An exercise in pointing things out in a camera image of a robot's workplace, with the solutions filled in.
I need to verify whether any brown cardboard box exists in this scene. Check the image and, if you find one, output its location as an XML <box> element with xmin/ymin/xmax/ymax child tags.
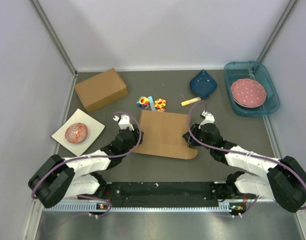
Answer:
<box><xmin>74</xmin><ymin>68</ymin><xmax>129</xmax><ymax>113</ymax></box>
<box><xmin>134</xmin><ymin>110</ymin><xmax>198</xmax><ymax>160</ymax></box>

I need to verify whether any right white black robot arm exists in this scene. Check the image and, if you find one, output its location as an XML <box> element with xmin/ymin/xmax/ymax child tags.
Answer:
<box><xmin>183</xmin><ymin>123</ymin><xmax>306</xmax><ymax>213</ymax></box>

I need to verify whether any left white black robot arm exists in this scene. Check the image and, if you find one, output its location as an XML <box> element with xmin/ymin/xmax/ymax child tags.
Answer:
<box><xmin>28</xmin><ymin>125</ymin><xmax>144</xmax><ymax>208</ymax></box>

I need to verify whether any closed brown cardboard box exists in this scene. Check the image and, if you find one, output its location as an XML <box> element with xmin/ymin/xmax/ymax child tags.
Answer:
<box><xmin>74</xmin><ymin>68</ymin><xmax>129</xmax><ymax>113</ymax></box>

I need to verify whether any white square board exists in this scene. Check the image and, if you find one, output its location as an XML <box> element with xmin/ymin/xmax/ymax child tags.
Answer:
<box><xmin>51</xmin><ymin>108</ymin><xmax>105</xmax><ymax>156</ymax></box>

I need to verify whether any yellow highlighter pen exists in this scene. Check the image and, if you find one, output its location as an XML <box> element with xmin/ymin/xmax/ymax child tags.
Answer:
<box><xmin>181</xmin><ymin>97</ymin><xmax>201</xmax><ymax>107</ymax></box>

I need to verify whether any rainbow plush flower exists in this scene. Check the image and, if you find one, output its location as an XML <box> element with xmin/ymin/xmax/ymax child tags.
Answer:
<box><xmin>136</xmin><ymin>96</ymin><xmax>150</xmax><ymax>108</ymax></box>

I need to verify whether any light blue highlighter pen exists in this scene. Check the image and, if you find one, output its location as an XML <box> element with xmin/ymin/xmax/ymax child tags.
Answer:
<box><xmin>148</xmin><ymin>96</ymin><xmax>156</xmax><ymax>111</ymax></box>

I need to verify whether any dark blue teardrop dish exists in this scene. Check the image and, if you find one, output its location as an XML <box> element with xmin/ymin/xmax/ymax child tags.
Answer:
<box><xmin>189</xmin><ymin>69</ymin><xmax>218</xmax><ymax>99</ymax></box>

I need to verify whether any orange plush flower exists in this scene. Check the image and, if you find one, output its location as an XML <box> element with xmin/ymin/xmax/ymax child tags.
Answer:
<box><xmin>154</xmin><ymin>98</ymin><xmax>167</xmax><ymax>109</ymax></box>

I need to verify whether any red patterned bowl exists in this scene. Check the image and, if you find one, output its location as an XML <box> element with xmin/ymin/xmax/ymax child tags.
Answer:
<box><xmin>64</xmin><ymin>122</ymin><xmax>89</xmax><ymax>144</ymax></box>

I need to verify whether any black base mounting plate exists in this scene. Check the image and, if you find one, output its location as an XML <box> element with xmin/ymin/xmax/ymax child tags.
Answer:
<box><xmin>93</xmin><ymin>181</ymin><xmax>245</xmax><ymax>208</ymax></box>

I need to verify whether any pink polka dot plate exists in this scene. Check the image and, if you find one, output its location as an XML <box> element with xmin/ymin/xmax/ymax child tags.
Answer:
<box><xmin>230</xmin><ymin>78</ymin><xmax>267</xmax><ymax>108</ymax></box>

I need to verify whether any teal transparent plastic bin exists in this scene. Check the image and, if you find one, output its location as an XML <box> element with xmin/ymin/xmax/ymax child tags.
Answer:
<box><xmin>223</xmin><ymin>61</ymin><xmax>280</xmax><ymax>117</ymax></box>

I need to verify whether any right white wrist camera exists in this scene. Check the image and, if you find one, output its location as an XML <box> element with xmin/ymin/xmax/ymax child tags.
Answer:
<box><xmin>198</xmin><ymin>110</ymin><xmax>215</xmax><ymax>129</ymax></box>

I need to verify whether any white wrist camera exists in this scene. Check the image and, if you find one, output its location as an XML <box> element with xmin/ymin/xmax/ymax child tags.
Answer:
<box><xmin>113</xmin><ymin>114</ymin><xmax>134</xmax><ymax>131</ymax></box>
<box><xmin>198</xmin><ymin>110</ymin><xmax>215</xmax><ymax>129</ymax></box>

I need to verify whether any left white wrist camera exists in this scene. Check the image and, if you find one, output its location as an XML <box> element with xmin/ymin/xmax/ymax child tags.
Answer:
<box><xmin>113</xmin><ymin>114</ymin><xmax>134</xmax><ymax>131</ymax></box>

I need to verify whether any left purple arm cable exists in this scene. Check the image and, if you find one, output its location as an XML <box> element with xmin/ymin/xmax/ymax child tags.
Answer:
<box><xmin>30</xmin><ymin>111</ymin><xmax>143</xmax><ymax>218</ymax></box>

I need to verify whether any grey slotted cable duct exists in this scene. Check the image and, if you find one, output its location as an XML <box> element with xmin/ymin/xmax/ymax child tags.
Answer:
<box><xmin>42</xmin><ymin>201</ymin><xmax>246</xmax><ymax>213</ymax></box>

